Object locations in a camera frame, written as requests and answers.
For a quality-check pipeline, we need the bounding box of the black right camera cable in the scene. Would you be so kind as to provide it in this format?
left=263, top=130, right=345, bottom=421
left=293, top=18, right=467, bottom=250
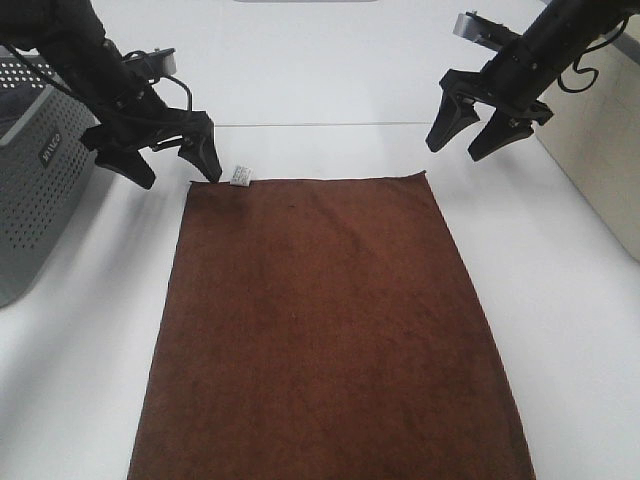
left=558, top=9, right=634, bottom=95

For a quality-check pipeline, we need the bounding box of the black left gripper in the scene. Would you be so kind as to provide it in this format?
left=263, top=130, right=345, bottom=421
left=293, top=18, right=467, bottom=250
left=59, top=39, right=222, bottom=189

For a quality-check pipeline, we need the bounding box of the grey perforated plastic basket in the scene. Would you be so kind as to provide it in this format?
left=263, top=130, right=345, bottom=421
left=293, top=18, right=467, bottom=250
left=1, top=49, right=96, bottom=305

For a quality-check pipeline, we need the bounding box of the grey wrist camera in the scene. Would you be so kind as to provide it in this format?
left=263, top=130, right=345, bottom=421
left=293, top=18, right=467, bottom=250
left=123, top=48, right=177, bottom=79
left=453, top=12, right=520, bottom=52

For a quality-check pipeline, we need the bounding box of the brown towel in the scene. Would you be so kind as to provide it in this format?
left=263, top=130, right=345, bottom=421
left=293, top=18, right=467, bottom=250
left=128, top=172, right=534, bottom=479

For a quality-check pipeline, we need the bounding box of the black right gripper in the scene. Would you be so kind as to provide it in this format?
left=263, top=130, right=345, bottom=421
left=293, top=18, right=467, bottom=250
left=425, top=36, right=554, bottom=161

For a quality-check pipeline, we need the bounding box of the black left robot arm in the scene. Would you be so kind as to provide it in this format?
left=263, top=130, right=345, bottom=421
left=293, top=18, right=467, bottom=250
left=1, top=1, right=222, bottom=189

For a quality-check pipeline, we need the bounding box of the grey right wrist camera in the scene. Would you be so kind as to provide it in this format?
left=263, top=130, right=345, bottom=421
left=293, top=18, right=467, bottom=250
left=453, top=12, right=520, bottom=52

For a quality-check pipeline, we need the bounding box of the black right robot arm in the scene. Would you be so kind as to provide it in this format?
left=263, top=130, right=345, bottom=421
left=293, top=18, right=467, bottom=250
left=426, top=1, right=639, bottom=161

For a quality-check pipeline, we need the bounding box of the beige storage box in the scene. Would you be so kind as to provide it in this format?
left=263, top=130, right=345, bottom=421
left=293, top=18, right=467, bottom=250
left=536, top=30, right=639, bottom=259

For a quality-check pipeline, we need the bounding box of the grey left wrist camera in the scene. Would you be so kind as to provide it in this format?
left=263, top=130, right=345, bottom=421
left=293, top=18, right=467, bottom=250
left=123, top=48, right=177, bottom=79

